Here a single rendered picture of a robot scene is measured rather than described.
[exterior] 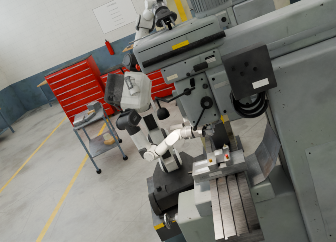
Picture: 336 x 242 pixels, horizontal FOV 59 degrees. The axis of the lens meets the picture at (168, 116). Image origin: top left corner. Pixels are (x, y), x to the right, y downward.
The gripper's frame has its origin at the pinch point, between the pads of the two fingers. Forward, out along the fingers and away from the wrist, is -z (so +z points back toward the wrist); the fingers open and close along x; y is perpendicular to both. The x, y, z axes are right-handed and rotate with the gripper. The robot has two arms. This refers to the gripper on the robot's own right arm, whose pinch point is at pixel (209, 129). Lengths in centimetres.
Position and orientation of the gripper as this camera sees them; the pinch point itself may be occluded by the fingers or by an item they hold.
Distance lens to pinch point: 191.0
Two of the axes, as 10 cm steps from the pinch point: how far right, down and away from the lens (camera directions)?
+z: -8.7, 1.7, 4.7
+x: 3.4, -4.9, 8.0
